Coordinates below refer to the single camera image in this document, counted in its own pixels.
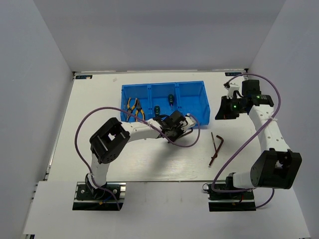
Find right corner label sticker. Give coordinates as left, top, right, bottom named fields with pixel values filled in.
left=225, top=72, right=242, bottom=77

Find blue three-compartment bin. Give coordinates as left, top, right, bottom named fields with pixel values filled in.
left=121, top=81, right=210, bottom=125

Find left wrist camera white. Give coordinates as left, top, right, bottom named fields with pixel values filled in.
left=182, top=113, right=199, bottom=131

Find left corner label sticker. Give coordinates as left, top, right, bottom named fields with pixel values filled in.
left=75, top=75, right=93, bottom=80

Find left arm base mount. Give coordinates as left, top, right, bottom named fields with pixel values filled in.
left=72, top=182, right=126, bottom=211

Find yellow black pliers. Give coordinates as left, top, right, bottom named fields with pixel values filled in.
left=126, top=98, right=138, bottom=122
left=135, top=98, right=145, bottom=121

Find green stubby screwdriver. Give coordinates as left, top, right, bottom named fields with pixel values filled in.
left=168, top=94, right=174, bottom=110
left=154, top=105, right=160, bottom=117

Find purple cable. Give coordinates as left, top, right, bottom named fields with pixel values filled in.
left=211, top=73, right=282, bottom=209
left=75, top=107, right=201, bottom=210

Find corner label sticker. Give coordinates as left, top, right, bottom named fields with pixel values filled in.
left=75, top=75, right=93, bottom=80
left=225, top=72, right=242, bottom=77

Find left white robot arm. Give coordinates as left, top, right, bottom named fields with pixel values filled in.
left=85, top=111, right=196, bottom=199

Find thin straight hex key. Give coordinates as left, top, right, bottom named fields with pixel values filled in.
left=211, top=132, right=217, bottom=152

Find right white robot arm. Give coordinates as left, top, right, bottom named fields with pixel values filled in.
left=215, top=80, right=302, bottom=199

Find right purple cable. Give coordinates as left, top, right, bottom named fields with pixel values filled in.
left=211, top=73, right=282, bottom=209

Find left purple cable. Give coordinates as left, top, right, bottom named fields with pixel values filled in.
left=75, top=107, right=201, bottom=210

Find right bent hex key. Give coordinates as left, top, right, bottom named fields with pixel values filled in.
left=209, top=135, right=224, bottom=167

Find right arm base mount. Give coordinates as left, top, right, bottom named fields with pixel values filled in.
left=202, top=183, right=256, bottom=212

